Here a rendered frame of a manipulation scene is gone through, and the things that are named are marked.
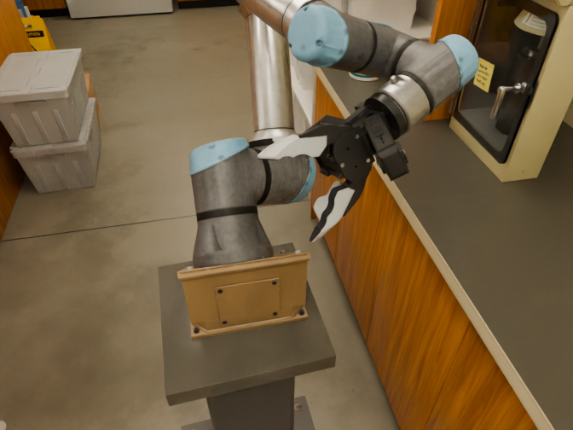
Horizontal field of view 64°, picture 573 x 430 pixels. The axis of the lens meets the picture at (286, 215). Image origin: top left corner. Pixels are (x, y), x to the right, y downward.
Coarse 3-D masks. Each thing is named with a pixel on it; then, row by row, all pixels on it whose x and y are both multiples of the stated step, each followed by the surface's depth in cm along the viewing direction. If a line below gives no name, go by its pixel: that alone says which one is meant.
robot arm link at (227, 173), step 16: (208, 144) 83; (224, 144) 82; (240, 144) 84; (192, 160) 84; (208, 160) 82; (224, 160) 82; (240, 160) 83; (256, 160) 86; (192, 176) 85; (208, 176) 82; (224, 176) 82; (240, 176) 83; (256, 176) 85; (208, 192) 82; (224, 192) 81; (240, 192) 82; (256, 192) 86; (208, 208) 82
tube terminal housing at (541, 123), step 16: (544, 0) 104; (560, 16) 100; (560, 32) 101; (560, 48) 104; (544, 64) 107; (560, 64) 107; (544, 80) 109; (560, 80) 110; (544, 96) 112; (560, 96) 113; (528, 112) 114; (544, 112) 115; (560, 112) 116; (464, 128) 143; (528, 128) 117; (544, 128) 118; (512, 144) 122; (528, 144) 121; (544, 144) 122; (512, 160) 124; (528, 160) 125; (544, 160) 126; (496, 176) 130; (512, 176) 127; (528, 176) 129
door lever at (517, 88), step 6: (516, 84) 115; (498, 90) 114; (504, 90) 114; (510, 90) 114; (516, 90) 115; (498, 96) 115; (504, 96) 115; (498, 102) 116; (492, 108) 118; (498, 108) 117; (492, 114) 118; (498, 114) 118
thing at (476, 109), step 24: (504, 0) 116; (528, 0) 108; (480, 24) 126; (504, 24) 117; (528, 24) 108; (552, 24) 101; (480, 48) 128; (504, 48) 118; (528, 48) 110; (504, 72) 119; (528, 72) 111; (480, 96) 131; (528, 96) 112; (480, 120) 132; (504, 120) 122; (480, 144) 134; (504, 144) 123
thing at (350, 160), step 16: (384, 96) 62; (368, 112) 65; (384, 112) 63; (400, 112) 61; (352, 128) 60; (400, 128) 62; (336, 144) 59; (352, 144) 60; (368, 144) 61; (320, 160) 66; (336, 160) 60; (352, 160) 61; (368, 160) 62; (336, 176) 62; (352, 176) 62
